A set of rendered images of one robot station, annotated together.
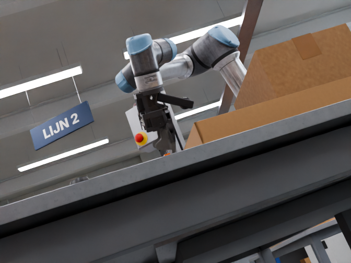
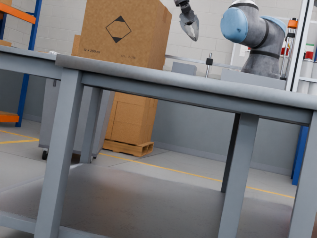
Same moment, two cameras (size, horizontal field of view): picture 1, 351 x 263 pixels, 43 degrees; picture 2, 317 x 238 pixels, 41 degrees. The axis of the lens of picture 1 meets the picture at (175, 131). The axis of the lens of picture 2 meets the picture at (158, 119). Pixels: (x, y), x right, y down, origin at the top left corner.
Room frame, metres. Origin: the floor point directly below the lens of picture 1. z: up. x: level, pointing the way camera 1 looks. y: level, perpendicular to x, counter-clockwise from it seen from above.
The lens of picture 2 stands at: (2.00, -1.88, 0.73)
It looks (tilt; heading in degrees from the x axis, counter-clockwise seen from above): 2 degrees down; 114
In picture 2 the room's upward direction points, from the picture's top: 10 degrees clockwise
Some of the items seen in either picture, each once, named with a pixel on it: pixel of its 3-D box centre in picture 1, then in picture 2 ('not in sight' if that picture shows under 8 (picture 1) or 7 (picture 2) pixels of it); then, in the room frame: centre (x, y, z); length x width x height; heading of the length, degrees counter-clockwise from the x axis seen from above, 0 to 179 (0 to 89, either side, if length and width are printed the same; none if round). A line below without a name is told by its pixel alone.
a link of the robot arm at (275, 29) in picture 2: not in sight; (267, 36); (1.66, -0.23, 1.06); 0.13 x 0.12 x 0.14; 55
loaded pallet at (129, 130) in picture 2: not in sight; (113, 96); (-0.94, 3.14, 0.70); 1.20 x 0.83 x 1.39; 14
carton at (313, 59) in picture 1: (306, 111); (126, 35); (1.10, -0.33, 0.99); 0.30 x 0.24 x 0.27; 10
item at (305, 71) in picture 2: not in sight; (305, 73); (1.79, 0.16, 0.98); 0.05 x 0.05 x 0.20
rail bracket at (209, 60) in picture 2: not in sight; (207, 71); (1.38, -0.02, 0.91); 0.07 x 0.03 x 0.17; 105
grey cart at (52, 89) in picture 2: not in sight; (79, 113); (-0.43, 1.65, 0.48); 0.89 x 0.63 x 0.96; 117
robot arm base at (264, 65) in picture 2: not in sight; (262, 66); (1.66, -0.22, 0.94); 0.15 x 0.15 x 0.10
